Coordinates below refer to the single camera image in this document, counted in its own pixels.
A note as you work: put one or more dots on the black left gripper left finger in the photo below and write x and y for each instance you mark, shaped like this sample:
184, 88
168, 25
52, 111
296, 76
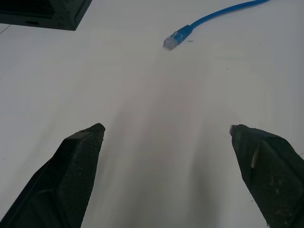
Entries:
61, 180

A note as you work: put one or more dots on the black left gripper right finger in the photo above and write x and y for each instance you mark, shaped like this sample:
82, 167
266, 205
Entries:
273, 180

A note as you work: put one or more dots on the black electronic box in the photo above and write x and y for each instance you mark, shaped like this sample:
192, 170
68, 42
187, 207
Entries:
42, 13

